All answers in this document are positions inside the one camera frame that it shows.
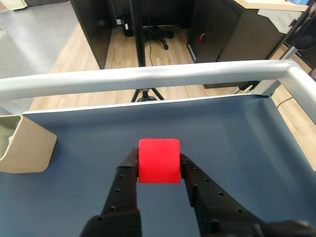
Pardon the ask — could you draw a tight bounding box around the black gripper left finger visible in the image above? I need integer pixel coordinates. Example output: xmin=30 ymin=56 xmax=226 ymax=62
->
xmin=79 ymin=147 xmax=143 ymax=237

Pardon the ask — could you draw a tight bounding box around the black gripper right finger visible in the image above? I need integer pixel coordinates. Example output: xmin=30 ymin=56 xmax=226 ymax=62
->
xmin=179 ymin=153 xmax=265 ymax=237

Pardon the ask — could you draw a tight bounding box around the red cube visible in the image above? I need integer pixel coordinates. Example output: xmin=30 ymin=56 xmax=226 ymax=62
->
xmin=138 ymin=138 xmax=182 ymax=185

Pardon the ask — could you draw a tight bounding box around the beige box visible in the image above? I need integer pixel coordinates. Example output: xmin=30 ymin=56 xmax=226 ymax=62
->
xmin=0 ymin=115 xmax=58 ymax=174

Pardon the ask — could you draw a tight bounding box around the dark grey table mat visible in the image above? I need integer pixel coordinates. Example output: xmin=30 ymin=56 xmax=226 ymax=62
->
xmin=0 ymin=95 xmax=316 ymax=237

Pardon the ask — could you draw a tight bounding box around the black tripod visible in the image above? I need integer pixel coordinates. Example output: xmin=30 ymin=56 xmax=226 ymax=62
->
xmin=130 ymin=0 xmax=165 ymax=103

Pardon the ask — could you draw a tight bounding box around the black office chair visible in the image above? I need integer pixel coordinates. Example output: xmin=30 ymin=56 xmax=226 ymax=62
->
xmin=142 ymin=24 xmax=175 ymax=51

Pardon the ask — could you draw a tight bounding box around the dark desk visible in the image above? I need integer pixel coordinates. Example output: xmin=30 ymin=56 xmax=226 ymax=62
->
xmin=70 ymin=0 xmax=139 ymax=70

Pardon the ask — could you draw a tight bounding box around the black bottle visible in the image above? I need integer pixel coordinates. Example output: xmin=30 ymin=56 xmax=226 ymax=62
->
xmin=117 ymin=16 xmax=135 ymax=38

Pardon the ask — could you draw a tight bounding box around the dark cabinet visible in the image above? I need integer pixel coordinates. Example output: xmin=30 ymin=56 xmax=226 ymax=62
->
xmin=187 ymin=0 xmax=294 ymax=64

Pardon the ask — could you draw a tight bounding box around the silver metal cart rail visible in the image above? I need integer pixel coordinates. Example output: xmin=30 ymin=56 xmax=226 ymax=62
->
xmin=0 ymin=59 xmax=316 ymax=171

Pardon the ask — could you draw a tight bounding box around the black floor cable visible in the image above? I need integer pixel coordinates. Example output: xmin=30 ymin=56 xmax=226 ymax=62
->
xmin=147 ymin=41 xmax=155 ymax=66

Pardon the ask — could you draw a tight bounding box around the camera stand pole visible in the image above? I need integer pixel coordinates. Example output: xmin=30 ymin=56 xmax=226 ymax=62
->
xmin=281 ymin=0 xmax=316 ymax=60

